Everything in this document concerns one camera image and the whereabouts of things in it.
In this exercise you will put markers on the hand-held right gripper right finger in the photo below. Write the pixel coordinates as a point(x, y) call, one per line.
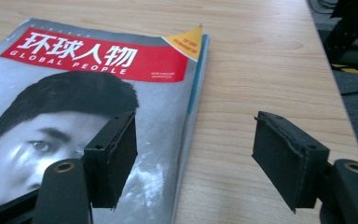
point(282, 155)

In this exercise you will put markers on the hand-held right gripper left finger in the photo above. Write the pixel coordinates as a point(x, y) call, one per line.
point(112, 155)

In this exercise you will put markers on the magazine with red title banner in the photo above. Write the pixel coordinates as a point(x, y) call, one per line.
point(155, 65)

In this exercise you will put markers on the black stand base hazard stripes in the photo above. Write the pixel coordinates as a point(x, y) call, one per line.
point(348, 31)

